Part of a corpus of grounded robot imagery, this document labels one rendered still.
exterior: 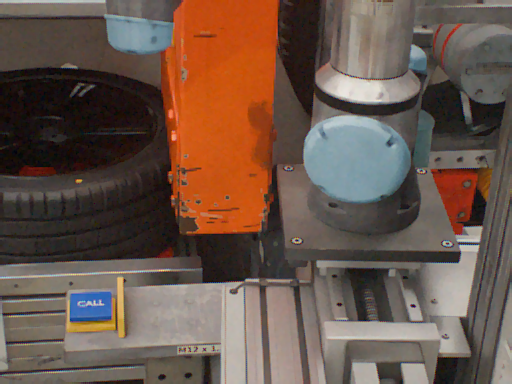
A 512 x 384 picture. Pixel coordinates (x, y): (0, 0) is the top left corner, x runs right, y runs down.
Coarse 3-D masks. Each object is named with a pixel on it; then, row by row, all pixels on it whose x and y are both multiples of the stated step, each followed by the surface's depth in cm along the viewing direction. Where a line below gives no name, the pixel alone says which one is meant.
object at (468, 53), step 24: (456, 0) 177; (432, 24) 178; (456, 24) 170; (480, 24) 166; (504, 24) 167; (432, 48) 177; (456, 48) 167; (480, 48) 163; (504, 48) 164; (456, 72) 167; (480, 72) 166; (504, 72) 166; (480, 96) 168; (504, 96) 169
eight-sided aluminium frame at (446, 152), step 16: (320, 0) 176; (320, 16) 176; (320, 32) 178; (320, 48) 180; (320, 64) 178; (496, 128) 195; (432, 144) 193; (448, 144) 194; (464, 144) 194; (480, 144) 195; (496, 144) 192; (432, 160) 190; (448, 160) 191; (464, 160) 191; (480, 160) 193
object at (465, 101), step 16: (432, 0) 189; (432, 64) 191; (448, 80) 217; (432, 96) 212; (448, 96) 211; (464, 96) 196; (432, 112) 206; (448, 112) 205; (464, 112) 198; (480, 112) 202; (496, 112) 199; (448, 128) 199; (464, 128) 198; (480, 128) 198
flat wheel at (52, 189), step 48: (0, 96) 236; (48, 96) 241; (96, 96) 240; (144, 96) 233; (0, 144) 213; (48, 144) 248; (96, 144) 246; (144, 144) 212; (0, 192) 192; (48, 192) 192; (96, 192) 195; (144, 192) 203; (0, 240) 196; (48, 240) 196; (96, 240) 200; (144, 240) 208
